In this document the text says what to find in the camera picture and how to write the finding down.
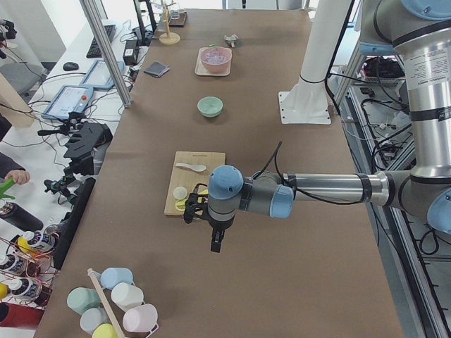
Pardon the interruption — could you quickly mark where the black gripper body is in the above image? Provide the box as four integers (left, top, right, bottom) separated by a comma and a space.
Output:
209, 218, 233, 243

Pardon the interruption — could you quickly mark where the white ceramic spoon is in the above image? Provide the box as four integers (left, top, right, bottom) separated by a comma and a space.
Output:
175, 162, 206, 173

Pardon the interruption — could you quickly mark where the mint green bowl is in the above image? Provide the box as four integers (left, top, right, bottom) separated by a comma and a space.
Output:
197, 96, 223, 118

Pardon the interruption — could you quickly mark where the pink bowl of ice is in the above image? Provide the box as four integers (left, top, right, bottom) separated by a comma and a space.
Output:
200, 46, 232, 74

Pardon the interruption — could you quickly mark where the metal ice scoop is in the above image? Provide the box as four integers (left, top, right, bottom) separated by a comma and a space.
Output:
224, 34, 240, 48

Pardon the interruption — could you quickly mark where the lemon slice stack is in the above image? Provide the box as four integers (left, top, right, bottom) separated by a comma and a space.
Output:
175, 199, 187, 212

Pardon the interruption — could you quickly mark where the wooden cutting board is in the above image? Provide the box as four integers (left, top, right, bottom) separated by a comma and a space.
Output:
164, 151, 226, 216

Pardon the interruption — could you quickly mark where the pastel cup rack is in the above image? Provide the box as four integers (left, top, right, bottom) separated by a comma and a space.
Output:
66, 268, 159, 337

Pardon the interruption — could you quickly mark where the cream plastic tray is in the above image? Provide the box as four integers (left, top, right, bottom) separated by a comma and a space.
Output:
194, 47, 231, 77

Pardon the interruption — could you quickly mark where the grey folded cloth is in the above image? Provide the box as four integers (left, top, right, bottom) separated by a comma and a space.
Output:
144, 61, 171, 78

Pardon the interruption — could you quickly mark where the blue teach pendant far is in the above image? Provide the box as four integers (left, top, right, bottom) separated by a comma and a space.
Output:
80, 60, 114, 91

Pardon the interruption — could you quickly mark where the blue teach pendant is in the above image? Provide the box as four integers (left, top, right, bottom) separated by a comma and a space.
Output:
80, 60, 114, 91
42, 85, 94, 120

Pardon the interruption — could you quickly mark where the wooden cup tree stand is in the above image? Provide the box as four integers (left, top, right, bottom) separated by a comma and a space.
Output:
156, 1, 180, 45

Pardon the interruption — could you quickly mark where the blue teach pendant near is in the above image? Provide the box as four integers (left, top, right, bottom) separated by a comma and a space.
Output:
42, 85, 94, 120

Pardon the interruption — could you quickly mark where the black keyboard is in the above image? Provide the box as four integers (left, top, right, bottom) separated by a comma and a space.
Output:
86, 24, 117, 59

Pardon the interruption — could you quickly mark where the seated person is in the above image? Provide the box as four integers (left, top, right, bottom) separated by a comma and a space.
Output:
1, 115, 30, 185

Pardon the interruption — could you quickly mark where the black computer mouse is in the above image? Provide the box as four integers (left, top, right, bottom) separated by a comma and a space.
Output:
63, 62, 79, 71

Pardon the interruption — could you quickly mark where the aluminium frame post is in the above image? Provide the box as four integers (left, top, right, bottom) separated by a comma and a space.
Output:
80, 0, 132, 108

